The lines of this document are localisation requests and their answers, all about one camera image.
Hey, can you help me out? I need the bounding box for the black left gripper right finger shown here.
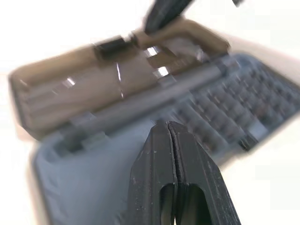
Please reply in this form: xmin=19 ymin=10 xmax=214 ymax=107
xmin=168 ymin=121 xmax=242 ymax=225

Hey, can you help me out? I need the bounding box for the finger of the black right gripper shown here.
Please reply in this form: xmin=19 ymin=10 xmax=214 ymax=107
xmin=142 ymin=0 xmax=195 ymax=37

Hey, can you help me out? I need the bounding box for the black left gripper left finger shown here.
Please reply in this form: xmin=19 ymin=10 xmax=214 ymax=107
xmin=127 ymin=120 xmax=178 ymax=225

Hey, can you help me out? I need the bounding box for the grey tool case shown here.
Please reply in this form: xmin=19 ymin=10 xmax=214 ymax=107
xmin=8 ymin=18 xmax=300 ymax=225

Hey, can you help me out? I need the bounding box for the dark screwdriver handle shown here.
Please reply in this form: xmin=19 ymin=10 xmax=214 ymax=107
xmin=62 ymin=64 xmax=241 ymax=152

